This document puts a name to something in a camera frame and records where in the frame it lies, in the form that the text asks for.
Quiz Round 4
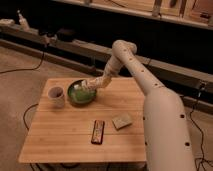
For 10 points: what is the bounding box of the white cloth on ledge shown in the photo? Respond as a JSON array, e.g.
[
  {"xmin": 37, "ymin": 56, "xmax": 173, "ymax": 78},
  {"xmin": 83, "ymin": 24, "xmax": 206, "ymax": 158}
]
[{"xmin": 0, "ymin": 19, "xmax": 15, "ymax": 26}]

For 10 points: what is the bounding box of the beige sponge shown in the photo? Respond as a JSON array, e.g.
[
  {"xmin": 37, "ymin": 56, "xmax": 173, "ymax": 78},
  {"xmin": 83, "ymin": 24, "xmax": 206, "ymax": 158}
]
[{"xmin": 112, "ymin": 114, "xmax": 132, "ymax": 130}]

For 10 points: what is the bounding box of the black cable right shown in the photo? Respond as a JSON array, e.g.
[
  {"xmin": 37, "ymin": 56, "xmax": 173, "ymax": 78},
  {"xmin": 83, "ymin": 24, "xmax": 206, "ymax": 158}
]
[{"xmin": 189, "ymin": 83, "xmax": 213, "ymax": 171}]

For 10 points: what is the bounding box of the white ceramic mug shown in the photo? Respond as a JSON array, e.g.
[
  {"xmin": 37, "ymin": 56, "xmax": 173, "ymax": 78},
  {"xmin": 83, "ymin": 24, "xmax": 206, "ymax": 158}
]
[{"xmin": 48, "ymin": 87, "xmax": 65, "ymax": 108}]

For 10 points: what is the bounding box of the dark red candy bar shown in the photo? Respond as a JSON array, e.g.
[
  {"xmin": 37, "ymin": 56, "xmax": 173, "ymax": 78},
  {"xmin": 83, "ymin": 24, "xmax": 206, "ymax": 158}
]
[{"xmin": 91, "ymin": 120, "xmax": 105, "ymax": 145}]

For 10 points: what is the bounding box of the white spray bottle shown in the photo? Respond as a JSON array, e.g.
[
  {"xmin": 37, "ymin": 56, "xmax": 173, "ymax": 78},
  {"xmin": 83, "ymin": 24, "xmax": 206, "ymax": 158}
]
[{"xmin": 17, "ymin": 11, "xmax": 30, "ymax": 31}]

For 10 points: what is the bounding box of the black round device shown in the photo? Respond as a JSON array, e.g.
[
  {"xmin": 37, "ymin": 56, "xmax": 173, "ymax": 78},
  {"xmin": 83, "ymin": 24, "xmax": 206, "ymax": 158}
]
[{"xmin": 57, "ymin": 28, "xmax": 75, "ymax": 42}]

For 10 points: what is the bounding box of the wooden table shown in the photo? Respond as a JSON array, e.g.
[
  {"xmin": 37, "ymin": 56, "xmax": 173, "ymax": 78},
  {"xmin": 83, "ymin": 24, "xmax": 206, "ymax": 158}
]
[{"xmin": 19, "ymin": 78, "xmax": 146, "ymax": 163}]

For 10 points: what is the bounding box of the white plastic bottle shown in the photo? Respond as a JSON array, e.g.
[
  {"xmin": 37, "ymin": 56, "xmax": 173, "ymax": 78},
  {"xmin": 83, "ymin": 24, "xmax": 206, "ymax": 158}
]
[{"xmin": 74, "ymin": 80, "xmax": 90, "ymax": 93}]

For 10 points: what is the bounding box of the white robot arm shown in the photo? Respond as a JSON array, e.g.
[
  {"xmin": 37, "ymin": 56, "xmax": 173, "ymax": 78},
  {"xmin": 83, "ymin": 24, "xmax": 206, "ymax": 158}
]
[{"xmin": 86, "ymin": 40, "xmax": 196, "ymax": 171}]

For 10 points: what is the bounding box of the black floor cable left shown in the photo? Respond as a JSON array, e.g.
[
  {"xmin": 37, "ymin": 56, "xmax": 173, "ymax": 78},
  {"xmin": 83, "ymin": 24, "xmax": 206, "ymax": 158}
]
[{"xmin": 0, "ymin": 43, "xmax": 48, "ymax": 76}]

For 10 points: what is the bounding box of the green ceramic bowl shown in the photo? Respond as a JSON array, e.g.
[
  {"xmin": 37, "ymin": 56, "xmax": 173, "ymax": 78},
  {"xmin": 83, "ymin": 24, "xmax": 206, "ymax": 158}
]
[{"xmin": 67, "ymin": 80, "xmax": 97, "ymax": 106}]

